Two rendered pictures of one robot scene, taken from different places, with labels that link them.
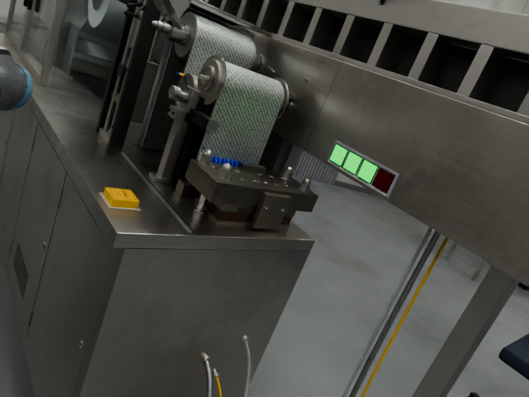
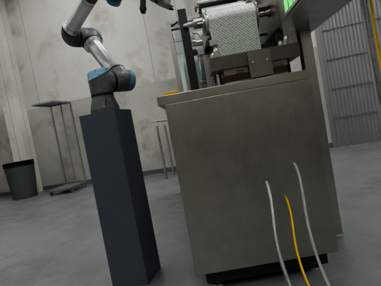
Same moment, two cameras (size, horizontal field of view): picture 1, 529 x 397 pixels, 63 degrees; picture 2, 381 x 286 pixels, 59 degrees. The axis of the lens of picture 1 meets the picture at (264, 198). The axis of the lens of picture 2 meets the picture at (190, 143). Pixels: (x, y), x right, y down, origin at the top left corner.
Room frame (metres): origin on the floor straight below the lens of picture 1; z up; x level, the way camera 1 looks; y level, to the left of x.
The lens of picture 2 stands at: (-0.10, -0.81, 0.76)
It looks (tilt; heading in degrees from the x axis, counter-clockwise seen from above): 3 degrees down; 44
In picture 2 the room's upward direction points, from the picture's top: 10 degrees counter-clockwise
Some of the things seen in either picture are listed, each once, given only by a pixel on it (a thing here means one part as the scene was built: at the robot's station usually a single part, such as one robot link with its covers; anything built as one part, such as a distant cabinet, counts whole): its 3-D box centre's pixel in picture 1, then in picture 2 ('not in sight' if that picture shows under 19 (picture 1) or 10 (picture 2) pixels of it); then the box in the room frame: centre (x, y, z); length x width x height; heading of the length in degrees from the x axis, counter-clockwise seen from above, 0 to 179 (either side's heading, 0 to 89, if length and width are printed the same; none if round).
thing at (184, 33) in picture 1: (176, 32); (198, 22); (1.46, 0.47, 1.34); 0.06 x 0.06 x 0.06; 43
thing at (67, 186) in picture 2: not in sight; (60, 147); (2.53, 4.86, 0.77); 0.57 x 0.47 x 1.55; 30
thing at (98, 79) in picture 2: not in sight; (100, 81); (0.90, 0.73, 1.07); 0.13 x 0.12 x 0.14; 178
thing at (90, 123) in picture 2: not in sight; (122, 196); (0.89, 0.73, 0.45); 0.20 x 0.20 x 0.90; 30
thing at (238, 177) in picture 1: (254, 187); (252, 60); (1.27, 0.04, 1.00); 0.40 x 0.16 x 0.06; 133
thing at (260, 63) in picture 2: (271, 211); (259, 63); (1.22, -0.03, 0.97); 0.10 x 0.03 x 0.11; 133
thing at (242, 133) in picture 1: (238, 136); (236, 43); (1.34, 0.15, 1.11); 0.23 x 0.01 x 0.18; 133
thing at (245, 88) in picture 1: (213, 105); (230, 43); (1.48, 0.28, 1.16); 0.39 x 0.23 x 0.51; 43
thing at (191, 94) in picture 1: (173, 135); (205, 64); (1.29, 0.33, 1.05); 0.06 x 0.05 x 0.31; 133
